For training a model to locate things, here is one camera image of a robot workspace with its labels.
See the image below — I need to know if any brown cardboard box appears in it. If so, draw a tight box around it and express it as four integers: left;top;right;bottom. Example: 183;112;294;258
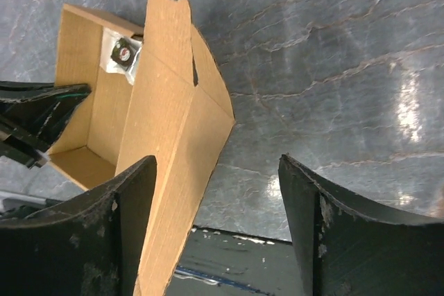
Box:
49;0;234;295

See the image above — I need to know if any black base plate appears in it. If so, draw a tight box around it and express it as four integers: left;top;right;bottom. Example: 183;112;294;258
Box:
166;227;304;296

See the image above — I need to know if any small white packet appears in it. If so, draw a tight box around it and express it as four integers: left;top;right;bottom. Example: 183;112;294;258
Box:
100;28;143;85

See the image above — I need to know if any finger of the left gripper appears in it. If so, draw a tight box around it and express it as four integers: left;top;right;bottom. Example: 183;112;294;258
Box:
1;125;51;168
1;81;91;147

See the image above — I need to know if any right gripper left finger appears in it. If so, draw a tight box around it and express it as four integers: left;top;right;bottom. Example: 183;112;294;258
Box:
1;156;157;295

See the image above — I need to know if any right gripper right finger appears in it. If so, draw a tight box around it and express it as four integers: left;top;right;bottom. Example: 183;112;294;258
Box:
278;155;443;295

